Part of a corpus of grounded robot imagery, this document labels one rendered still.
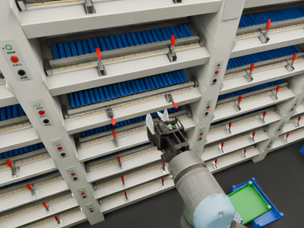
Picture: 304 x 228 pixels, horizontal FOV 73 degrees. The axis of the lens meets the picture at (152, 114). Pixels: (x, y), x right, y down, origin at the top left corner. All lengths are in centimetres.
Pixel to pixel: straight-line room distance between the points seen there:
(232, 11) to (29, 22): 63
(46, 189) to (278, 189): 164
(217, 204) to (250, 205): 126
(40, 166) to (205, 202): 78
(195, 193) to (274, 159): 171
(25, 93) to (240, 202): 149
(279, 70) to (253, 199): 91
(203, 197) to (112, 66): 52
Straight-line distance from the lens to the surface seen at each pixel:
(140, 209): 166
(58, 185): 121
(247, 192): 174
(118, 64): 77
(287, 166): 216
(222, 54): 91
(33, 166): 107
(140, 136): 104
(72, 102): 89
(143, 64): 78
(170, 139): 57
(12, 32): 67
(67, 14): 66
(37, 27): 66
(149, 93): 90
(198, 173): 49
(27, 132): 91
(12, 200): 128
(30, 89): 75
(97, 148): 102
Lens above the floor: 155
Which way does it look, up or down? 44 degrees down
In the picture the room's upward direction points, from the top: straight up
